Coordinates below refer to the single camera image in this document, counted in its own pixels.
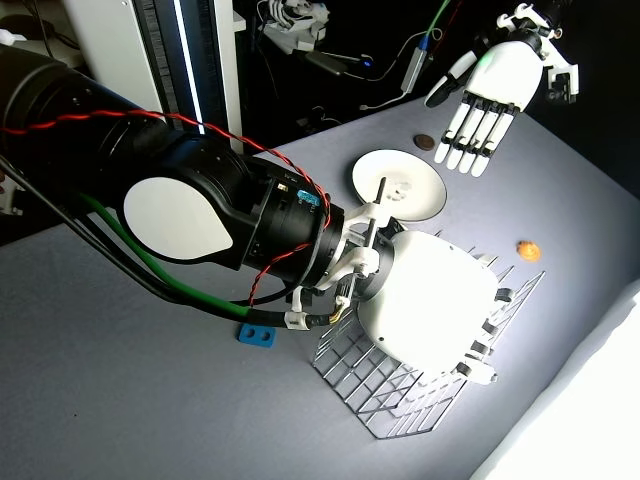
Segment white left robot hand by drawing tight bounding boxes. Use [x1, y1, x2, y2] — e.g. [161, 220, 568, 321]
[424, 39, 545, 177]

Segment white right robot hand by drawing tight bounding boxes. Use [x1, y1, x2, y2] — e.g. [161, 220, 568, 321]
[355, 228, 515, 387]

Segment white plate with black rim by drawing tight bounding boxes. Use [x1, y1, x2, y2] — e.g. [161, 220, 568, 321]
[351, 149, 449, 223]

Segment grey usb hub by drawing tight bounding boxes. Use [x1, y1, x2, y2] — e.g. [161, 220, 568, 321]
[401, 47, 434, 94]

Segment small orange toy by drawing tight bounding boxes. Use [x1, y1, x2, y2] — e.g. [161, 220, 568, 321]
[516, 239, 542, 263]

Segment black device with blue light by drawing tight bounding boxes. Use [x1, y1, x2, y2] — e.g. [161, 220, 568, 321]
[304, 49, 374, 76]

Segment blue block with holes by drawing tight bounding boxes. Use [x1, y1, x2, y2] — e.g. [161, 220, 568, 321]
[236, 323, 277, 348]

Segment spare white robot hand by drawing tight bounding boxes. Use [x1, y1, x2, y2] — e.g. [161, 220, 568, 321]
[257, 0, 331, 56]

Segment white cabinet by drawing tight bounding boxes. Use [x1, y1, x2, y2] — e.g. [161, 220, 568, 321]
[62, 0, 247, 151]

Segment green cable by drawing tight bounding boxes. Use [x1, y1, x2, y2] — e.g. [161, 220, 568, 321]
[424, 0, 454, 44]

